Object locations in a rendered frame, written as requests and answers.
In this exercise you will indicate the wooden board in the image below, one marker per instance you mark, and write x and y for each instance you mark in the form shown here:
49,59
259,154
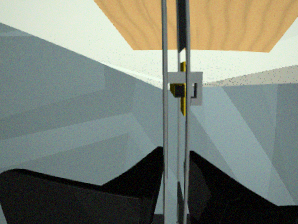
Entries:
228,25

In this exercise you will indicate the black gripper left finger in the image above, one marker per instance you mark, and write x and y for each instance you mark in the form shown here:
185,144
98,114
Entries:
28,197

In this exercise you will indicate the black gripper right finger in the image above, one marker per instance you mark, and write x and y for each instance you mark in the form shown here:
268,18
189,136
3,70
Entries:
215,198

